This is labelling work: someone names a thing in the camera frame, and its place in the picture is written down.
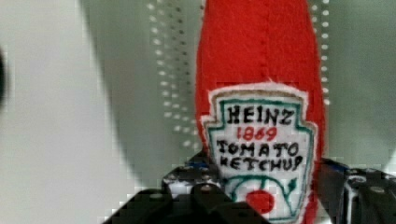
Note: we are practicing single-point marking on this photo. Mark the red plush ketchup bottle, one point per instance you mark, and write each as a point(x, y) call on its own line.
point(259, 104)

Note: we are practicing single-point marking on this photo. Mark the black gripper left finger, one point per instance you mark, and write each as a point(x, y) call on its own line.
point(190, 194)

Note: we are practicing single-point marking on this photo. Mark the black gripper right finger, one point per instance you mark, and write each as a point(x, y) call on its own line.
point(356, 196)

